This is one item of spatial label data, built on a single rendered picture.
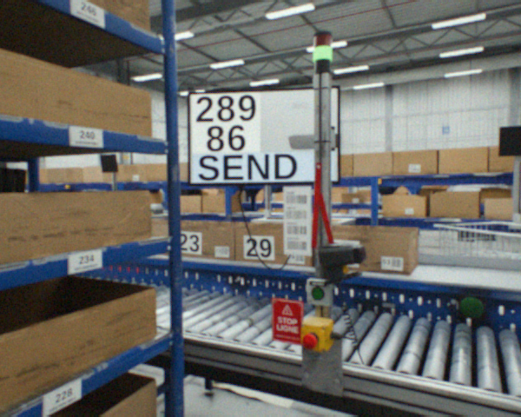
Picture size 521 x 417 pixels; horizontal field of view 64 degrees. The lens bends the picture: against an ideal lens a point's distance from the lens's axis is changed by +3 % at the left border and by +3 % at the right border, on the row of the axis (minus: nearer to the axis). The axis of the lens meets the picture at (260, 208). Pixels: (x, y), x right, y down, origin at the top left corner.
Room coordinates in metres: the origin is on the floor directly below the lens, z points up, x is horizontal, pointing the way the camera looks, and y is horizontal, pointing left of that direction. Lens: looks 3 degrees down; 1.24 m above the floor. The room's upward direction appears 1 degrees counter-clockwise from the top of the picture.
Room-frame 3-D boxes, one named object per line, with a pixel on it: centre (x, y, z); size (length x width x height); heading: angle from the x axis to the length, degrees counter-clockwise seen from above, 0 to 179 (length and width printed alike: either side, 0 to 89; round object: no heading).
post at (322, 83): (1.16, -0.17, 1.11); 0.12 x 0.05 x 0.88; 63
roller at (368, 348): (1.37, -0.37, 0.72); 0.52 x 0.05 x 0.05; 153
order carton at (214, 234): (2.19, 0.24, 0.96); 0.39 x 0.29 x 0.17; 63
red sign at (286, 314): (1.17, -0.10, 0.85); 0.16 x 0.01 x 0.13; 63
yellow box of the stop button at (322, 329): (1.09, -0.18, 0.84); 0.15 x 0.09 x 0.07; 63
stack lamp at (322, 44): (1.16, -0.18, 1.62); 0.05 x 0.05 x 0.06
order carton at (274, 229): (2.01, -0.11, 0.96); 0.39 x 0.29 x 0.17; 62
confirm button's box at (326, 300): (1.13, -0.16, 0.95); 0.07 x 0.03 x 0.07; 63
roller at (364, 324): (1.39, -0.32, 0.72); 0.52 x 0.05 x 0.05; 153
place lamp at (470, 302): (1.44, -0.74, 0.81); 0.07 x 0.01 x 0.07; 63
